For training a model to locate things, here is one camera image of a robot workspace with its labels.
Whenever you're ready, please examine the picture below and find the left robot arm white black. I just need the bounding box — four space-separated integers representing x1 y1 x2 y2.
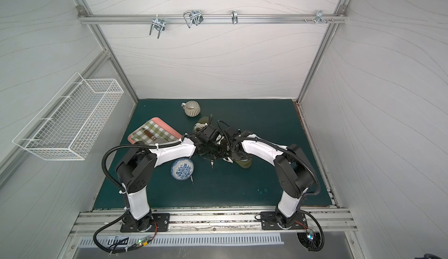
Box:
116 123 227 232

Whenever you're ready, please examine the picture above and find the striped ceramic cup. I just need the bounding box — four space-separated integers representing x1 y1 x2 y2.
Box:
181 100 201 117

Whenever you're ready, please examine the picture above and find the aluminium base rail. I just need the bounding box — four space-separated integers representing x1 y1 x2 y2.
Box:
69 206 358 236

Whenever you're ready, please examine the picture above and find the olive green shoe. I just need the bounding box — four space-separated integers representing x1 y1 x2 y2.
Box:
208 150 253 169
193 114 213 133

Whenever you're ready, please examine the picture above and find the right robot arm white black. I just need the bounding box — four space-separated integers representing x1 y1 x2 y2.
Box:
223 127 321 229

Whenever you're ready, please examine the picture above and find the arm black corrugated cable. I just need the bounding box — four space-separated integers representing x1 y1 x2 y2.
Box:
93 139 183 253
216 120 326 252

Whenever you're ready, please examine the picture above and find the metal clamp hook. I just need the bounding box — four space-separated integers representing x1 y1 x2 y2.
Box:
183 10 204 28
149 17 166 39
303 10 334 24
231 10 238 25

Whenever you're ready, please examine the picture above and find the pink tray checkered cloth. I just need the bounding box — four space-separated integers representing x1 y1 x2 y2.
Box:
128 117 182 145

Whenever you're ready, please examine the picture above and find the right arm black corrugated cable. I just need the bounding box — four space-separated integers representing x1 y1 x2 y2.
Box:
216 120 326 252

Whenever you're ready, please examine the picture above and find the green table mat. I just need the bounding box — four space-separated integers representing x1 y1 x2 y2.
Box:
93 99 333 209

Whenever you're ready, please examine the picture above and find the white wire basket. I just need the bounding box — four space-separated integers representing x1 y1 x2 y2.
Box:
12 73 124 161

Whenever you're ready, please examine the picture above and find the aluminium crossbar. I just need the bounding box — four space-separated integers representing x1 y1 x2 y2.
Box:
78 13 348 25

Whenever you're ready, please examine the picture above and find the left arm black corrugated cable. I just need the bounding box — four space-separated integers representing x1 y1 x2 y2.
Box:
93 139 183 253

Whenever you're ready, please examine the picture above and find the blue white patterned bowl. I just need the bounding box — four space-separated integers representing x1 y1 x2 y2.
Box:
171 158 194 181

